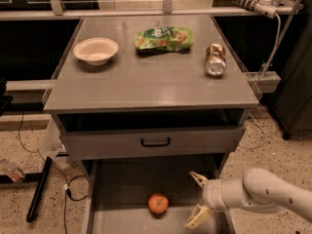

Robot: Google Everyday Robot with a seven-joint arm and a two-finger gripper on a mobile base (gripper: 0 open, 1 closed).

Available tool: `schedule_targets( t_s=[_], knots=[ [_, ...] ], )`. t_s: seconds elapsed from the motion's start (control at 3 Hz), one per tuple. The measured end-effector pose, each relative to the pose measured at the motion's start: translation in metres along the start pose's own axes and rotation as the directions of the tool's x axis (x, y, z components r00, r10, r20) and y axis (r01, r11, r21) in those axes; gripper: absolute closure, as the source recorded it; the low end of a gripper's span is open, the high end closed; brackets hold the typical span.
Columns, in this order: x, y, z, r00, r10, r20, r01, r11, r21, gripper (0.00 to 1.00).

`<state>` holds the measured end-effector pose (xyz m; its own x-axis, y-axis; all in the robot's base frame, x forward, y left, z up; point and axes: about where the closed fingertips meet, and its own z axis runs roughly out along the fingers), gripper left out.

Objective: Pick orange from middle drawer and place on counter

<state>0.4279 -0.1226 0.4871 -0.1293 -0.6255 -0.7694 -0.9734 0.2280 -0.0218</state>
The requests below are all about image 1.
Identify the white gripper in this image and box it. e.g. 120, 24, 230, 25
186, 171, 227, 229

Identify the orange fruit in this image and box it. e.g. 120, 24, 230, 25
148, 193, 169, 215

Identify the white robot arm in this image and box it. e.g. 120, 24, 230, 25
186, 168, 312, 229

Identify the grey open middle drawer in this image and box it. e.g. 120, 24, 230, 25
82, 155, 236, 234

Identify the grey drawer cabinet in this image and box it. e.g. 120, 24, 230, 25
43, 14, 260, 177

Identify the grey top drawer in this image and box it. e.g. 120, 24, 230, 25
58, 108, 247, 160

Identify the crushed soda can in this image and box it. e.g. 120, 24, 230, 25
205, 43, 227, 77

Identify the green chip bag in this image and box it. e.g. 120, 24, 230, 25
134, 26, 194, 53

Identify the black metal floor bar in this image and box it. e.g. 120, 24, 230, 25
26, 157, 53, 222

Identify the white paper bowl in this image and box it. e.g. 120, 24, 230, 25
73, 38, 119, 66

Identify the clear plastic bottle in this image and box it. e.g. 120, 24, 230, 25
0, 158, 25, 182

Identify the white power strip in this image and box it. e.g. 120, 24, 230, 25
229, 0, 278, 19

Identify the black floor cable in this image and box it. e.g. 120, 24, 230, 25
18, 114, 90, 234

